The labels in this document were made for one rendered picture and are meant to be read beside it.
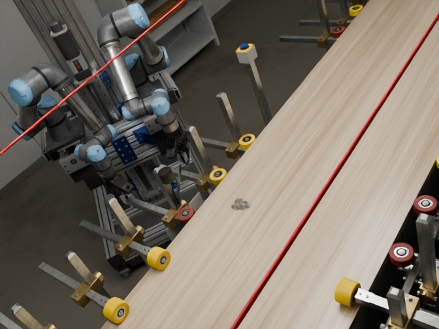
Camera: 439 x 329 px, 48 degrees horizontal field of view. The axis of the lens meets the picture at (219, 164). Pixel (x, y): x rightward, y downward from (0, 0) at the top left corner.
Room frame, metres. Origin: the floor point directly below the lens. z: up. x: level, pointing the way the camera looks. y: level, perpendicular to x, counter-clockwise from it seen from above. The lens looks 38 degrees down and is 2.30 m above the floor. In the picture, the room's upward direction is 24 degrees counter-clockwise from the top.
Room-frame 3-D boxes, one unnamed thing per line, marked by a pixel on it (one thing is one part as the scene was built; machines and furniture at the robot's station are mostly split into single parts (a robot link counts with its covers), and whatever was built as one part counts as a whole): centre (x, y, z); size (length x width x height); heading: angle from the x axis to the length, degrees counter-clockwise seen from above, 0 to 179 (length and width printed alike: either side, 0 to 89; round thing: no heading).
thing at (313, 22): (2.83, -1.02, 0.80); 0.43 x 0.03 x 0.04; 39
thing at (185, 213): (1.57, 0.22, 0.85); 0.08 x 0.08 x 0.11
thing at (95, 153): (1.92, 0.50, 1.12); 0.09 x 0.08 x 0.11; 37
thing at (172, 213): (1.66, 0.27, 0.84); 0.13 x 0.06 x 0.05; 129
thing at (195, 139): (1.84, 0.06, 0.89); 0.03 x 0.03 x 0.48; 39
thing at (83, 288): (1.35, 0.66, 0.94); 0.13 x 0.06 x 0.05; 129
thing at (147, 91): (2.48, 0.23, 1.09); 0.15 x 0.15 x 0.10
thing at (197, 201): (1.72, 0.24, 0.75); 0.26 x 0.01 x 0.10; 129
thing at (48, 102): (2.44, 0.73, 1.20); 0.13 x 0.12 x 0.14; 127
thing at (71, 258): (1.36, 0.64, 0.90); 0.03 x 0.03 x 0.48; 39
